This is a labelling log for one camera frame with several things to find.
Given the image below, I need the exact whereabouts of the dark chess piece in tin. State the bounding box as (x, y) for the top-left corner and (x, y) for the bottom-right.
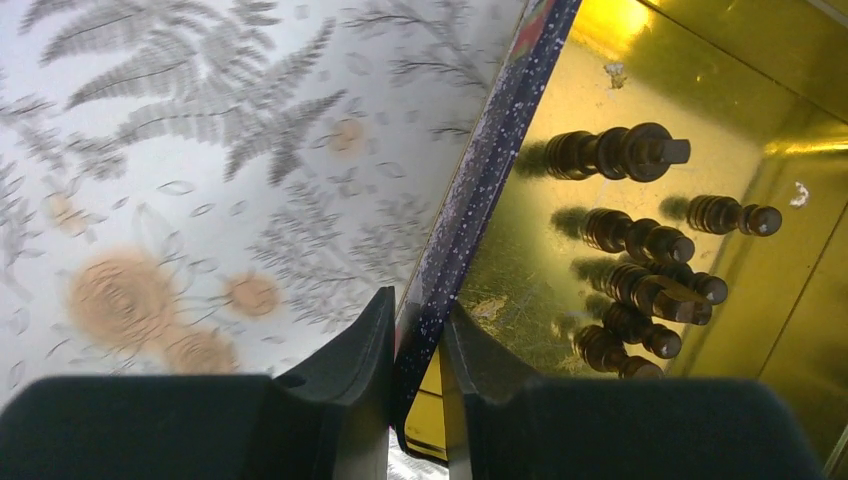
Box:
(580, 208), (695, 264)
(574, 324), (664, 379)
(601, 302), (682, 359)
(590, 263), (713, 325)

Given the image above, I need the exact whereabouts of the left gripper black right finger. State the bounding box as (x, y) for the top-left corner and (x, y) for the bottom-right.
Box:
(440, 307), (823, 479)

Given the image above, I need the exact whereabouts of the gold tin box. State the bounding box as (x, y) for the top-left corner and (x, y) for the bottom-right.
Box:
(419, 1), (847, 478)

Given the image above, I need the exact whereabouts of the floral tablecloth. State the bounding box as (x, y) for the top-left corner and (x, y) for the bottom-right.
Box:
(1, 1), (534, 479)

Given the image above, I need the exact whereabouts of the dark chess pawn in tin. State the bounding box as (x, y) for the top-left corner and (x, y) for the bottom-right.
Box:
(686, 195), (782, 237)

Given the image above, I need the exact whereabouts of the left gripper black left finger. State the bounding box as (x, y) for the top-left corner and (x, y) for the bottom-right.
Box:
(1, 287), (395, 479)

